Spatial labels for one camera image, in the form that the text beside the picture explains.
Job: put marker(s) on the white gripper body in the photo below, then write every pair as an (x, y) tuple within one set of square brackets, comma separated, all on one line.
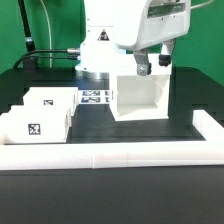
[(139, 24)]

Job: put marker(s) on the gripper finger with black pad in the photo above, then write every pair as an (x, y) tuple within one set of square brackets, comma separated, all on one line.
[(166, 52), (142, 61)]

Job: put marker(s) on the white drawer cabinet frame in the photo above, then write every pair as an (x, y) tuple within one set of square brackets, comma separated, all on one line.
[(135, 97)]

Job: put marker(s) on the white drawer box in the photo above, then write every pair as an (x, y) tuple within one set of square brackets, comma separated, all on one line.
[(26, 125), (52, 96)]

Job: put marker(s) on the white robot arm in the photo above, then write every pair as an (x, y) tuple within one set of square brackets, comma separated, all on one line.
[(98, 51)]

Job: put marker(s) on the white fiducial marker sheet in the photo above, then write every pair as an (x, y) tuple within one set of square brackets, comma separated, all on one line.
[(93, 97)]

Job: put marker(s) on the white U-shaped border fence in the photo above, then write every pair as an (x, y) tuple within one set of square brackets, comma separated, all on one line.
[(209, 151)]

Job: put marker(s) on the black pole with clamp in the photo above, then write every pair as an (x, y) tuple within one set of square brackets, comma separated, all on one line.
[(29, 63)]

